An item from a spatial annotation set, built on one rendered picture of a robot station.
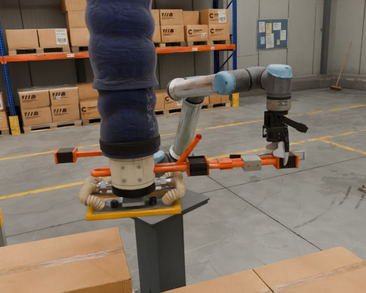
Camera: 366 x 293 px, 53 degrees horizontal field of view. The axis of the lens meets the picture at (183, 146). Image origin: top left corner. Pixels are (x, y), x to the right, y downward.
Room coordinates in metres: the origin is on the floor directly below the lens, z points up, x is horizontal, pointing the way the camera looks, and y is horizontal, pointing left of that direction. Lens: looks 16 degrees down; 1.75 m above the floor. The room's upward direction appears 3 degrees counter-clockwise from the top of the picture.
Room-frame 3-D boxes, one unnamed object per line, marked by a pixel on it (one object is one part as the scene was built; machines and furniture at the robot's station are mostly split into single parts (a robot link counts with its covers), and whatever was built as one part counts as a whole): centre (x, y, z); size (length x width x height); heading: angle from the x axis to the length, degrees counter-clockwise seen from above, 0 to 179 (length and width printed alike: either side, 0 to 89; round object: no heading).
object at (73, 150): (1.57, 0.52, 1.28); 0.09 x 0.08 x 0.05; 5
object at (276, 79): (1.40, -0.37, 1.58); 0.10 x 0.09 x 0.12; 25
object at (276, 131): (1.39, -0.37, 1.41); 0.09 x 0.08 x 0.12; 94
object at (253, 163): (1.38, -0.27, 1.27); 0.07 x 0.07 x 0.04; 5
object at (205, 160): (1.36, -0.05, 1.28); 0.10 x 0.08 x 0.06; 5
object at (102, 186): (1.34, 0.20, 1.21); 0.34 x 0.25 x 0.06; 95
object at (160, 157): (2.25, 0.18, 0.98); 0.17 x 0.15 x 0.18; 115
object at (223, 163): (1.48, 0.01, 1.28); 0.93 x 0.30 x 0.04; 95
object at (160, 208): (1.25, 0.19, 1.17); 0.34 x 0.10 x 0.05; 95
